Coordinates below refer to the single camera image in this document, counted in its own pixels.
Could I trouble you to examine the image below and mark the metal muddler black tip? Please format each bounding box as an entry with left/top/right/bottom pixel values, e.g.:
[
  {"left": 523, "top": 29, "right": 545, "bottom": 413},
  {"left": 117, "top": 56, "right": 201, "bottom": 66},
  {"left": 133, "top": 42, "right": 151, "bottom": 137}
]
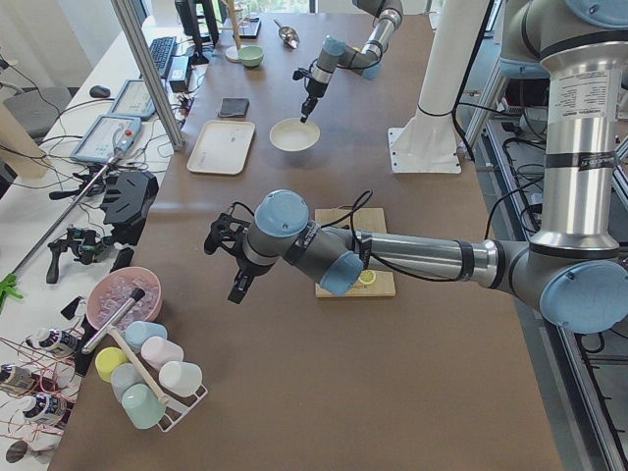
[{"left": 80, "top": 288, "right": 145, "bottom": 354}]

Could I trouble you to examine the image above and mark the mint green cup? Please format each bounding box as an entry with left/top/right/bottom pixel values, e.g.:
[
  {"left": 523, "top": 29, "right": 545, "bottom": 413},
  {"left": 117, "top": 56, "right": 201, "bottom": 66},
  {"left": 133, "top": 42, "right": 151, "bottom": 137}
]
[{"left": 122, "top": 384, "right": 166, "bottom": 430}]

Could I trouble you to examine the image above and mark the pink ice bowl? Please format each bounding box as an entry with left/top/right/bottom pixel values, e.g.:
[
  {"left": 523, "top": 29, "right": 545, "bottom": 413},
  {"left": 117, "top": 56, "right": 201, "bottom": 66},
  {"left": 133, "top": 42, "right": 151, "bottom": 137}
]
[{"left": 86, "top": 267, "right": 163, "bottom": 330}]

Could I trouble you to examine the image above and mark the blue cup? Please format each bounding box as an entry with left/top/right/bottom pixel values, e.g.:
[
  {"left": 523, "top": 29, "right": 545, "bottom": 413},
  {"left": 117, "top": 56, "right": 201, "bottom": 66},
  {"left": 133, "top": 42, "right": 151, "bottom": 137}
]
[{"left": 124, "top": 321, "right": 168, "bottom": 353}]

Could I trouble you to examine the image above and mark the grey cup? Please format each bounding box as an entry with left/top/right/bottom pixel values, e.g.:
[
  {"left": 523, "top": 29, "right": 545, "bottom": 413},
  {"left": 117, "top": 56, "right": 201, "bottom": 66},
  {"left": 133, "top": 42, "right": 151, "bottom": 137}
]
[{"left": 110, "top": 362, "right": 143, "bottom": 403}]

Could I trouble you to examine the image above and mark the lemon slice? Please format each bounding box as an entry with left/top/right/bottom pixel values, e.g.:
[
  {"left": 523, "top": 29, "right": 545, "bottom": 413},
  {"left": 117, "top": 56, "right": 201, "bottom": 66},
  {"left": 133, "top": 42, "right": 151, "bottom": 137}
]
[{"left": 358, "top": 270, "right": 377, "bottom": 286}]

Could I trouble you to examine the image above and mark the cream round plate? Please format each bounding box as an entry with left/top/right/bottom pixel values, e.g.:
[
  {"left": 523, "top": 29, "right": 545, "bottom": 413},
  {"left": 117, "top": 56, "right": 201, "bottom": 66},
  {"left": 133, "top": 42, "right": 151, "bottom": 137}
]
[{"left": 269, "top": 118, "right": 320, "bottom": 152}]

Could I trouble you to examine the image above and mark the teach pendant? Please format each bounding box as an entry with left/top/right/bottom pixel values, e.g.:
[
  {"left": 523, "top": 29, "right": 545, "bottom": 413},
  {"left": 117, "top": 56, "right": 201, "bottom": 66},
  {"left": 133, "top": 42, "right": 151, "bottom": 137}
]
[
  {"left": 109, "top": 79, "right": 156, "bottom": 121},
  {"left": 70, "top": 114, "right": 141, "bottom": 163}
]

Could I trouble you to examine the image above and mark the white cup rack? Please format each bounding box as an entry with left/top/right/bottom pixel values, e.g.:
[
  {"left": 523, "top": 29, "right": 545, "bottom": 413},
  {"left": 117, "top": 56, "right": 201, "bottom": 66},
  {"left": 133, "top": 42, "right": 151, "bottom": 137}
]
[{"left": 157, "top": 385, "right": 210, "bottom": 433}]

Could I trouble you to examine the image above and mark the long metal rod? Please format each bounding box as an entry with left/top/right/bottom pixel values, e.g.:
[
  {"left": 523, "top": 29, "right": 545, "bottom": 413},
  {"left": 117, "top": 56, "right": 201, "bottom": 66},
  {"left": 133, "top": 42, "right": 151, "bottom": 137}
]
[{"left": 8, "top": 151, "right": 122, "bottom": 278}]

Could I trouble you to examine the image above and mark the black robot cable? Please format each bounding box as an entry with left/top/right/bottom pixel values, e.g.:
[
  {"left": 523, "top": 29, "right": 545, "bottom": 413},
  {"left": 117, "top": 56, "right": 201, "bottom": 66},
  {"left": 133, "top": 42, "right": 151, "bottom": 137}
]
[{"left": 333, "top": 188, "right": 375, "bottom": 232}]

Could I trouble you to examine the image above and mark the black keyboard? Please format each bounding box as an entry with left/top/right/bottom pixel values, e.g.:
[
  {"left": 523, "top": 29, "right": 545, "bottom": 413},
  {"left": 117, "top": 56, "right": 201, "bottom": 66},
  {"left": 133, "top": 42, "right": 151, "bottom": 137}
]
[{"left": 149, "top": 36, "right": 177, "bottom": 79}]

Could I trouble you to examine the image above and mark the black plastic bracket stand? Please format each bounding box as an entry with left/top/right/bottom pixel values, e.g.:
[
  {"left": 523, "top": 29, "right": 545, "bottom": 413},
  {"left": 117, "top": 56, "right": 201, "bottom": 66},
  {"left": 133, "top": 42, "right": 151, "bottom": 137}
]
[{"left": 100, "top": 171, "right": 159, "bottom": 245}]

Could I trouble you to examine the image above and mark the white column mount base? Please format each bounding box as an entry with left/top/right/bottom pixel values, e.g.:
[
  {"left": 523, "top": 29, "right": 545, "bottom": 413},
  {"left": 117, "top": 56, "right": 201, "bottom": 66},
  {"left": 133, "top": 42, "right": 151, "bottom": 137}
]
[{"left": 389, "top": 0, "right": 493, "bottom": 174}]

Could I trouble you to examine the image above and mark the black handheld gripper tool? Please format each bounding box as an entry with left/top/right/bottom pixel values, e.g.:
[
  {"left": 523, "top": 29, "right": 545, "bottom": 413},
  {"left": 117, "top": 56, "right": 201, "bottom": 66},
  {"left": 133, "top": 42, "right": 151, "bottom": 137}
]
[{"left": 46, "top": 226, "right": 114, "bottom": 285}]

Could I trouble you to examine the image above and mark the far teach pendant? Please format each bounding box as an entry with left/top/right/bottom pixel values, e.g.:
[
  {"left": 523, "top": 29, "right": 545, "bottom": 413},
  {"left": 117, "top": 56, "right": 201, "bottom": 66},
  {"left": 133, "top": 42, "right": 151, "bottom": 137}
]
[{"left": 109, "top": 79, "right": 156, "bottom": 121}]

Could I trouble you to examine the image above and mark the metal scoop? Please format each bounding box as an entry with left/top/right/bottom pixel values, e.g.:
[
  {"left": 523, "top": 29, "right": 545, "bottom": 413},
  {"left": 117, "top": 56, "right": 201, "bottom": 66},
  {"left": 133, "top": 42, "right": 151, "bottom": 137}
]
[{"left": 274, "top": 19, "right": 300, "bottom": 49}]

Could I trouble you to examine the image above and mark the aluminium frame post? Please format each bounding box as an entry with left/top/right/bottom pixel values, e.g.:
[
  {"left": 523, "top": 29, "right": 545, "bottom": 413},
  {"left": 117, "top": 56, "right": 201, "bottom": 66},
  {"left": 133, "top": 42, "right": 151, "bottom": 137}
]
[{"left": 111, "top": 0, "right": 184, "bottom": 151}]

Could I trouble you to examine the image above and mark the grey folded cloth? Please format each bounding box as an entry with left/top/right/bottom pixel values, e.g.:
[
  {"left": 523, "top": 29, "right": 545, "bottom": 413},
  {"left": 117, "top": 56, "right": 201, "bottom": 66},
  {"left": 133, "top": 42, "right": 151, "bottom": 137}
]
[{"left": 218, "top": 97, "right": 249, "bottom": 118}]

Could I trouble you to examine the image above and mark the bamboo cutting board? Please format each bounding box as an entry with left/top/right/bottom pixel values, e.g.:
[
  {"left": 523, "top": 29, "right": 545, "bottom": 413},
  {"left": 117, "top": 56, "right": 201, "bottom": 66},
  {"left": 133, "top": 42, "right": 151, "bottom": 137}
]
[{"left": 314, "top": 206, "right": 396, "bottom": 297}]

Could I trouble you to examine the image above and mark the wooden stand with base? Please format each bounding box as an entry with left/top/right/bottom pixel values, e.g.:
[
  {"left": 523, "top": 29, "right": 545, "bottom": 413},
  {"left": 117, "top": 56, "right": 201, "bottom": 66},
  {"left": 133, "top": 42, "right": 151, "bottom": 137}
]
[{"left": 220, "top": 0, "right": 241, "bottom": 63}]

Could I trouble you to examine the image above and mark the black computer mouse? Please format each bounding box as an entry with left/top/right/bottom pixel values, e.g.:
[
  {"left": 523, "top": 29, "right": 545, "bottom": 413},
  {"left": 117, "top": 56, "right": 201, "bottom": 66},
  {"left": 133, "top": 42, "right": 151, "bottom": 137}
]
[{"left": 89, "top": 85, "right": 111, "bottom": 98}]

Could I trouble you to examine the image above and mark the cream rabbit tray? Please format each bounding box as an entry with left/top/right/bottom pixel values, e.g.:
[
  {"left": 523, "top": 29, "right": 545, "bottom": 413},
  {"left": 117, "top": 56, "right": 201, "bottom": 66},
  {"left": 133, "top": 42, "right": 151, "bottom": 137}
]
[{"left": 186, "top": 120, "right": 255, "bottom": 176}]

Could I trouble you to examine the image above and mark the white cup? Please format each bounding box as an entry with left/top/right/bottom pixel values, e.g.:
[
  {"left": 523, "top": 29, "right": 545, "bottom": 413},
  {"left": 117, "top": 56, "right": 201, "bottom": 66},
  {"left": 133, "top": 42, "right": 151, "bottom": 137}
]
[{"left": 159, "top": 361, "right": 202, "bottom": 397}]

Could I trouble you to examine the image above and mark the near teach pendant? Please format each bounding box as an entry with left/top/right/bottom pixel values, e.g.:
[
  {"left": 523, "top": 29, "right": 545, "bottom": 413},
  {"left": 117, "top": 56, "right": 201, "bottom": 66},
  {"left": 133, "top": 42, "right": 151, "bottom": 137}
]
[{"left": 70, "top": 114, "right": 141, "bottom": 163}]

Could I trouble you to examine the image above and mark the yellow cup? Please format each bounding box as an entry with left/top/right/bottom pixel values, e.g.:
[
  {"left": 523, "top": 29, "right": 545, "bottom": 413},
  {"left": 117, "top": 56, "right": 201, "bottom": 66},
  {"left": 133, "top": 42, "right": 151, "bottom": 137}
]
[{"left": 95, "top": 346, "right": 129, "bottom": 383}]

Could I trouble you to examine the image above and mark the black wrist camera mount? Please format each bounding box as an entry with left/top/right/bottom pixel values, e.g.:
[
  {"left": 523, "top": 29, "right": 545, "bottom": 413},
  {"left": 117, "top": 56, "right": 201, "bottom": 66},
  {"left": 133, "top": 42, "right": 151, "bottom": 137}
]
[{"left": 203, "top": 211, "right": 250, "bottom": 257}]

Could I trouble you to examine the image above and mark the green bowl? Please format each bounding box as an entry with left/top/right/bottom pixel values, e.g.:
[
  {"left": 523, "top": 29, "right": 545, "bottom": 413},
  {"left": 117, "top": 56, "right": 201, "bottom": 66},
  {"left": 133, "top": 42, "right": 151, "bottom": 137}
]
[{"left": 237, "top": 45, "right": 264, "bottom": 68}]

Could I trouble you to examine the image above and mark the pink cup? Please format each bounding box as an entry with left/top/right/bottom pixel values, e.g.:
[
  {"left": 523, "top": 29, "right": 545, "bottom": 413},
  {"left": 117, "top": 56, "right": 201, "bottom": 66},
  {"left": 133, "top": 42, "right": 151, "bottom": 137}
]
[{"left": 140, "top": 336, "right": 184, "bottom": 371}]

